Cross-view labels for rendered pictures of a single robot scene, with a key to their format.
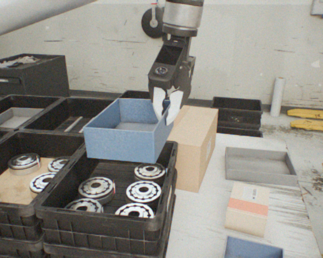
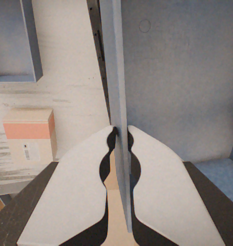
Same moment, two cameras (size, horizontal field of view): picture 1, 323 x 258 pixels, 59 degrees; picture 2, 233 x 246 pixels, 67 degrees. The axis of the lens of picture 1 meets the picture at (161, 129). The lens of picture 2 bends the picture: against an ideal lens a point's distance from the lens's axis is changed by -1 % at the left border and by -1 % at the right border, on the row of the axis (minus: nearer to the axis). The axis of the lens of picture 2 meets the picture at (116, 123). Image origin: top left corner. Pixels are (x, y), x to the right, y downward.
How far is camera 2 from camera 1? 0.55 m
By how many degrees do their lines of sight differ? 36
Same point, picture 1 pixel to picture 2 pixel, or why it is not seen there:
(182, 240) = (88, 77)
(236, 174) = not seen: hidden behind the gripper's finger
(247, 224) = (26, 112)
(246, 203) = (29, 134)
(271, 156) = not seen: hidden behind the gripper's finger
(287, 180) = (9, 187)
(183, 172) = (112, 160)
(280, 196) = (13, 167)
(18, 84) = not seen: outside the picture
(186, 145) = (113, 189)
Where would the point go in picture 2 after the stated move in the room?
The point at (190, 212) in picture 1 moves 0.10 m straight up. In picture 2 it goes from (92, 118) to (92, 134)
